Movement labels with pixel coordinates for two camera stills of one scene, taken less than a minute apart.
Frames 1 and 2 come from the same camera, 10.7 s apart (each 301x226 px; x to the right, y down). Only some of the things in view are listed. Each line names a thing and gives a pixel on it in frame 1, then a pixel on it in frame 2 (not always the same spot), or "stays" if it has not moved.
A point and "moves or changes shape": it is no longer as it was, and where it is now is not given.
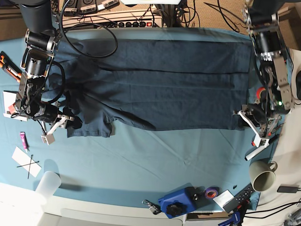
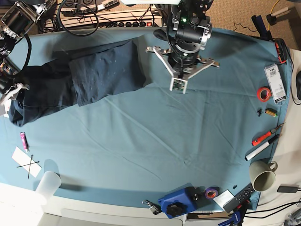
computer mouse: [298, 84] stays
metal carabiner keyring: [155, 209] stays
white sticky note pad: [224, 198] stays
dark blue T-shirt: [202, 84] moves or changes shape
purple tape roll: [211, 192] stays
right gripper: [258, 113] → [188, 55]
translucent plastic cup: [48, 185] stays
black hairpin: [28, 164] stays
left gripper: [51, 114] → [5, 85]
